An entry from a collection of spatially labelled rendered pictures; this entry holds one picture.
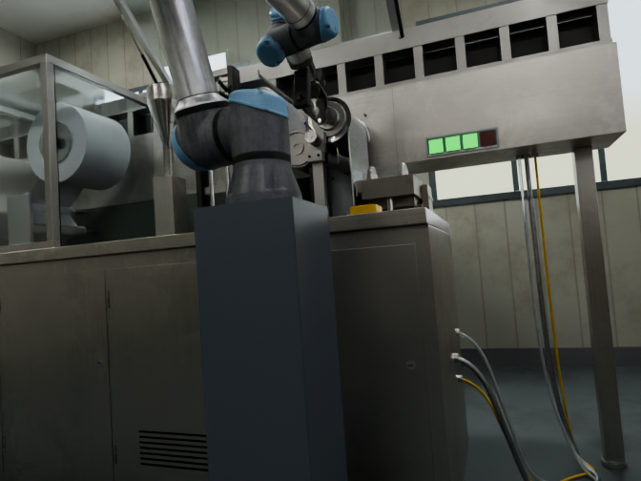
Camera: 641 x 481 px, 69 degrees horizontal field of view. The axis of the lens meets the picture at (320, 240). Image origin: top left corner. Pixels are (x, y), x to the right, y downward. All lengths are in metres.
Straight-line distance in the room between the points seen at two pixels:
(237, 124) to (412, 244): 0.52
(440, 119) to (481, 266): 1.85
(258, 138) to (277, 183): 0.09
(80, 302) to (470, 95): 1.51
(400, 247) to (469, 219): 2.36
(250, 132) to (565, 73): 1.24
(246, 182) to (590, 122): 1.27
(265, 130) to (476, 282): 2.76
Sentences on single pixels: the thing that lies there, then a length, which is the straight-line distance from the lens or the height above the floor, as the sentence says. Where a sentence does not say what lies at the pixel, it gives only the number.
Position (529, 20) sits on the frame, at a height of 1.58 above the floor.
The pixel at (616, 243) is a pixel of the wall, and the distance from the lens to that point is 3.60.
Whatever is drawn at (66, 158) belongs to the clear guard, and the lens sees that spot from 1.97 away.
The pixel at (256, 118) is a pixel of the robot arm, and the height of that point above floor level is 1.06.
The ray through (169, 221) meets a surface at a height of 0.99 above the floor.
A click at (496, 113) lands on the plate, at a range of 1.81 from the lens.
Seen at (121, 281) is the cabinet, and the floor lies 0.77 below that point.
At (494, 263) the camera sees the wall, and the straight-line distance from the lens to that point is 3.50.
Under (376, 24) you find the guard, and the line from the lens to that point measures 2.00.
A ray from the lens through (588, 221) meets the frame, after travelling 1.93.
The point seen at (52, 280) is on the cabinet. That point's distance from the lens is 1.80.
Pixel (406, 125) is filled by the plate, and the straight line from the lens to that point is 1.83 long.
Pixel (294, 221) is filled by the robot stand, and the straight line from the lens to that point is 0.80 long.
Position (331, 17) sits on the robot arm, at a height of 1.37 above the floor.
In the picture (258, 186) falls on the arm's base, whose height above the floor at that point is 0.93.
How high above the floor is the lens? 0.77
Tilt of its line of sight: 3 degrees up
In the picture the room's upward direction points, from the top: 4 degrees counter-clockwise
